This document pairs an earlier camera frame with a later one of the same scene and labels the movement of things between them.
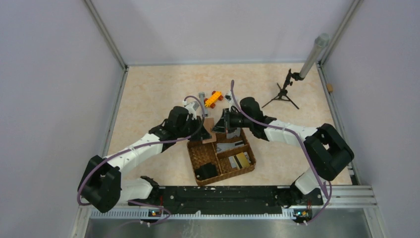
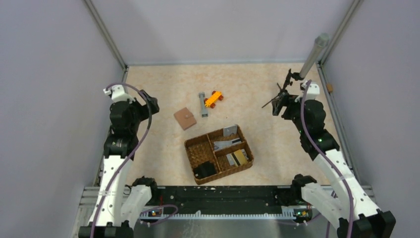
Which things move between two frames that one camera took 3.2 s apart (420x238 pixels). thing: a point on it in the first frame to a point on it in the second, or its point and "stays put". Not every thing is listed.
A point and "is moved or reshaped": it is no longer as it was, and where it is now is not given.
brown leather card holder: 209,123 is moved or reshaped
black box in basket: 206,171 stays put
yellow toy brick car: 211,101 stays put
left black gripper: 200,131 to 144,108
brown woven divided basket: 225,157 stays put
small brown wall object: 330,87 stays put
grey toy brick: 201,96 stays put
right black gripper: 221,126 to 290,102
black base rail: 177,199 stays put
